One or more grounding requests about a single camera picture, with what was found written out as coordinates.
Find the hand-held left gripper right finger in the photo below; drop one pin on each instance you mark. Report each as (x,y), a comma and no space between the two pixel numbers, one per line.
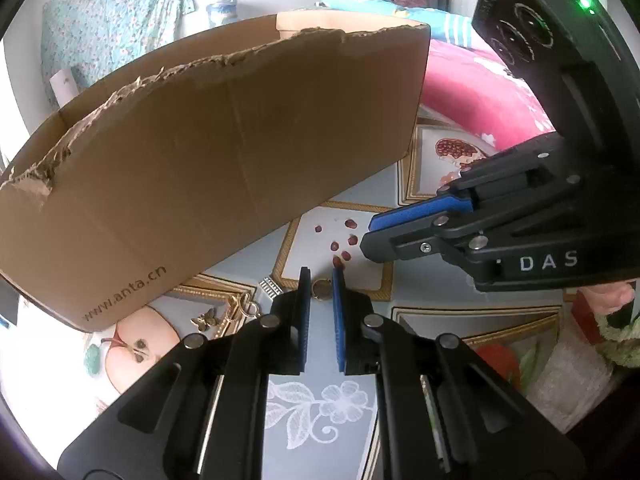
(340,320)

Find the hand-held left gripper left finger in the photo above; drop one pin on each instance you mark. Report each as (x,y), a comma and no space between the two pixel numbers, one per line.
(304,320)

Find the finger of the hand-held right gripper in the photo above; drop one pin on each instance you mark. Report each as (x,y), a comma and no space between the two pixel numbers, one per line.
(420,212)
(520,170)

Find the silver abacus charm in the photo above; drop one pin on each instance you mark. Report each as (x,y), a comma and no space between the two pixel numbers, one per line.
(270,288)

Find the torn cardboard box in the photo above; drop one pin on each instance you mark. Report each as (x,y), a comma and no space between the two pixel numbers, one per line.
(200,160)

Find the person's right hand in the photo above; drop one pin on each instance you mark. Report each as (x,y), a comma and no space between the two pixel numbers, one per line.
(610,296)

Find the fruit print tablecloth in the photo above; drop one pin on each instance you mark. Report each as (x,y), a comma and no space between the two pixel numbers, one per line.
(320,425)

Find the white fluffy clothing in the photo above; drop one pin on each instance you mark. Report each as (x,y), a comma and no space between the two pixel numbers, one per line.
(565,380)

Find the blue water dispenser bottle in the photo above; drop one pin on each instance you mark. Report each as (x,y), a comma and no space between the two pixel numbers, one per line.
(222,10)

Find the teal floral wall cloth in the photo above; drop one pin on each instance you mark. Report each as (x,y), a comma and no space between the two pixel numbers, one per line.
(115,25)

